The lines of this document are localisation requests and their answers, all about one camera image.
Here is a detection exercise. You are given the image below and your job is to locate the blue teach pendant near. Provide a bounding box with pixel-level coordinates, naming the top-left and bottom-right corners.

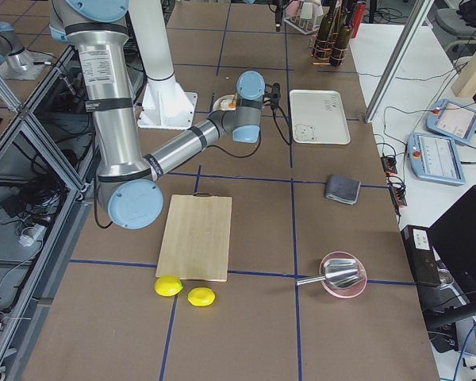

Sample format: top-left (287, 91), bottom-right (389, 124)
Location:
top-left (407, 132), bottom-right (466, 186)

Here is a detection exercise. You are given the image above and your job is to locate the grey folded cloth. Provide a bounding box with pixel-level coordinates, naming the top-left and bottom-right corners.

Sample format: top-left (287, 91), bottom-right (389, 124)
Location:
top-left (324, 174), bottom-right (361, 205)

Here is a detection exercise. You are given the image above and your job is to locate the yellow lemon half left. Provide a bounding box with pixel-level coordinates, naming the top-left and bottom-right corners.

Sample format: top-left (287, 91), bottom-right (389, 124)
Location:
top-left (154, 275), bottom-right (183, 297)

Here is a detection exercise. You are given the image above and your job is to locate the copper wire bottle rack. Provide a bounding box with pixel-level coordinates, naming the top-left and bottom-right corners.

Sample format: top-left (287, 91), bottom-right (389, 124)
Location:
top-left (311, 39), bottom-right (347, 67)

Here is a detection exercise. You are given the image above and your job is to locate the black laptop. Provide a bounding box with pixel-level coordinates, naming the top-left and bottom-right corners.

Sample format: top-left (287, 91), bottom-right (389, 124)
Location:
top-left (424, 185), bottom-right (476, 330)

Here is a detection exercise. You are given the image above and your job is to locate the yellow lemon half right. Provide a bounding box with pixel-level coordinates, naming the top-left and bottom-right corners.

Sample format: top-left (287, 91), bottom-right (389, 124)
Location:
top-left (187, 287), bottom-right (216, 307)

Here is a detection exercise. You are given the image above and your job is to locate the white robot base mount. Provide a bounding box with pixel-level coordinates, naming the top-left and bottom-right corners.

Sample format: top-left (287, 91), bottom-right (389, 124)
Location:
top-left (129, 1), bottom-right (198, 129)

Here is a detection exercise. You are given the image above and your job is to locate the dark wine bottle lower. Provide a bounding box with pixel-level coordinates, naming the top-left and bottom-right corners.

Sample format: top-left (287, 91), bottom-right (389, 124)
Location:
top-left (329, 12), bottom-right (352, 67)

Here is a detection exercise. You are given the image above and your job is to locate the black computer box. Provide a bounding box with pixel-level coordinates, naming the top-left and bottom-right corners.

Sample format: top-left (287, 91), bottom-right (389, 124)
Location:
top-left (401, 225), bottom-right (441, 296)

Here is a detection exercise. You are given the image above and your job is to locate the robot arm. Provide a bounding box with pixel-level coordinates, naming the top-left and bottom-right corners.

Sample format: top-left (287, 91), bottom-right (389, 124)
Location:
top-left (50, 1), bottom-right (280, 229)
top-left (0, 21), bottom-right (44, 80)

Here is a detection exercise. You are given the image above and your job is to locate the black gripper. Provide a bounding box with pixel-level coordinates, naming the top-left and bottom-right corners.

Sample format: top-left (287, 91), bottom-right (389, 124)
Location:
top-left (263, 83), bottom-right (281, 111)

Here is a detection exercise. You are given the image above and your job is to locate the cream bear tray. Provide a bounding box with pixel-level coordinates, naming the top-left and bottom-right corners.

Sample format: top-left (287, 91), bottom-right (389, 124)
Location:
top-left (289, 90), bottom-right (351, 145)

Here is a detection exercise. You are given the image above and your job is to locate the dark wine bottle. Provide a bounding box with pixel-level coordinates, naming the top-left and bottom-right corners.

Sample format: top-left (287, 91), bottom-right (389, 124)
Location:
top-left (329, 12), bottom-right (352, 67)
top-left (313, 0), bottom-right (336, 60)

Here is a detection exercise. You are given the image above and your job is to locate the metal scoop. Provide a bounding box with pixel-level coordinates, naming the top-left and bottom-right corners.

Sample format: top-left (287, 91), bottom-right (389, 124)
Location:
top-left (296, 258), bottom-right (364, 290)

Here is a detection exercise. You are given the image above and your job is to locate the red bottle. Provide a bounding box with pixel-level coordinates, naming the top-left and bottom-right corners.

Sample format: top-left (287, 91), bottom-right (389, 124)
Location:
top-left (351, 1), bottom-right (367, 39)

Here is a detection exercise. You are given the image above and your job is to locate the wooden cutting board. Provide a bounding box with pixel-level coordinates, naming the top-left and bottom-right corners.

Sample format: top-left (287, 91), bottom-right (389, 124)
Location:
top-left (155, 195), bottom-right (232, 282)

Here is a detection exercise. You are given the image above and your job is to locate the blue teach pendant far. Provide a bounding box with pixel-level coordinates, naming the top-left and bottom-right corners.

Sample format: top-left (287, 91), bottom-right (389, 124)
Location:
top-left (426, 99), bottom-right (476, 144)

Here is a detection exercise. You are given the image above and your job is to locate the fried egg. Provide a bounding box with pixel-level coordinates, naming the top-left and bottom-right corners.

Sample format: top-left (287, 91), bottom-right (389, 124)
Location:
top-left (220, 98), bottom-right (236, 110)

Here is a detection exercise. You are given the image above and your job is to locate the aluminium frame post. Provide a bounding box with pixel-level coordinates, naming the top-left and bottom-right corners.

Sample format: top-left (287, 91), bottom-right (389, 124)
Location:
top-left (364, 0), bottom-right (434, 123)

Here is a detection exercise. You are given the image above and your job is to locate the white round plate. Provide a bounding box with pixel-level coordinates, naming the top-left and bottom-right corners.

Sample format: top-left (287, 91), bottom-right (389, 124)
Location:
top-left (213, 94), bottom-right (237, 111)

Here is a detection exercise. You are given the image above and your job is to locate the pink bowl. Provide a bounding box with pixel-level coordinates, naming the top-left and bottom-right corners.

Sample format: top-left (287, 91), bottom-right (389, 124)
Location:
top-left (319, 251), bottom-right (367, 298)

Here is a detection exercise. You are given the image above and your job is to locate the blue teach pendant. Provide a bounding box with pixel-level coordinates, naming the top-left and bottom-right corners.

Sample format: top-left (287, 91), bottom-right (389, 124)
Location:
top-left (426, 99), bottom-right (476, 144)
top-left (407, 132), bottom-right (466, 186)

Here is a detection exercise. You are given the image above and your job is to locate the yellow lemon half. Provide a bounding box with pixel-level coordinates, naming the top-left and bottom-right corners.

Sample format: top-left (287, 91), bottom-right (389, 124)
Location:
top-left (154, 275), bottom-right (183, 297)
top-left (187, 287), bottom-right (216, 307)

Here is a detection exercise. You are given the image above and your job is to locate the black power strip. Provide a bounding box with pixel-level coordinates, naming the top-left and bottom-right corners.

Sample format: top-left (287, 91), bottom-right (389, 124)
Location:
top-left (381, 155), bottom-right (407, 210)

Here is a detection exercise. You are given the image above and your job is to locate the dark wine bottle upper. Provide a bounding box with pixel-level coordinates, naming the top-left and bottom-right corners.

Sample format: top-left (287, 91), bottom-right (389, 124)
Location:
top-left (313, 0), bottom-right (336, 60)

